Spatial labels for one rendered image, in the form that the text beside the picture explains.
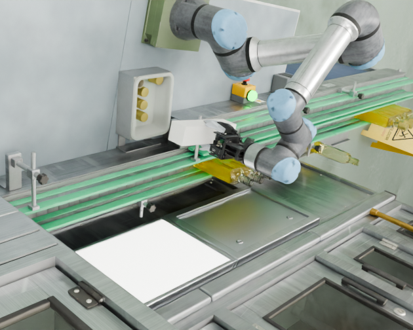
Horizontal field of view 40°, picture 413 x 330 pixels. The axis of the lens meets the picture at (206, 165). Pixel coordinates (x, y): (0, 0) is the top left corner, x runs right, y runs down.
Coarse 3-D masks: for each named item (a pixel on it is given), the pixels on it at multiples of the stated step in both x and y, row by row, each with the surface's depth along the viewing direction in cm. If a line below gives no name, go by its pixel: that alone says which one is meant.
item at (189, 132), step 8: (176, 120) 172; (184, 120) 175; (192, 120) 177; (200, 120) 179; (224, 120) 187; (176, 128) 170; (184, 128) 168; (192, 128) 170; (200, 128) 173; (208, 128) 176; (176, 136) 171; (184, 136) 169; (192, 136) 172; (200, 136) 174; (208, 136) 177; (184, 144) 170; (192, 144) 173; (200, 144) 176
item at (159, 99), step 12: (144, 84) 197; (156, 84) 200; (168, 84) 197; (156, 96) 202; (168, 96) 198; (132, 108) 188; (156, 108) 203; (168, 108) 200; (132, 120) 189; (156, 120) 205; (168, 120) 201; (132, 132) 191; (144, 132) 198; (156, 132) 199
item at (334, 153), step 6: (318, 144) 269; (324, 144) 267; (312, 150) 271; (324, 150) 266; (330, 150) 265; (336, 150) 263; (342, 150) 264; (324, 156) 267; (330, 156) 264; (336, 156) 263; (342, 156) 261; (348, 156) 260; (342, 162) 261; (348, 162) 263; (354, 162) 258
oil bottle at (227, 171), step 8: (208, 160) 207; (216, 160) 207; (224, 160) 207; (200, 168) 211; (208, 168) 208; (216, 168) 205; (224, 168) 202; (232, 168) 202; (240, 168) 203; (216, 176) 206; (224, 176) 203; (232, 176) 201
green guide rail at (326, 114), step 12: (384, 96) 309; (396, 96) 312; (336, 108) 276; (348, 108) 280; (360, 108) 281; (312, 120) 253; (324, 120) 259; (252, 132) 230; (264, 132) 231; (276, 132) 233
